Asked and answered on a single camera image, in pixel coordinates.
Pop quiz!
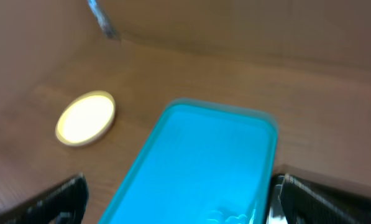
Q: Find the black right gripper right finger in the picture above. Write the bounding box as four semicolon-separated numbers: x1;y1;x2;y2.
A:
278;173;371;224

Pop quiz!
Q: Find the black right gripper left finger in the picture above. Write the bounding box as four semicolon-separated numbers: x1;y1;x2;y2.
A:
0;173;89;224

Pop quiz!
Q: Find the yellow-green plate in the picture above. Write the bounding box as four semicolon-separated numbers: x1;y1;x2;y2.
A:
55;90;116;147

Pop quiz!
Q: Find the black water tray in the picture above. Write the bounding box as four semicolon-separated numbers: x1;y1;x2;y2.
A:
264;172;371;224

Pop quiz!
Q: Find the teal plastic tray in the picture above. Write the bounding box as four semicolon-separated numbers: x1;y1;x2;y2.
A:
100;98;278;224

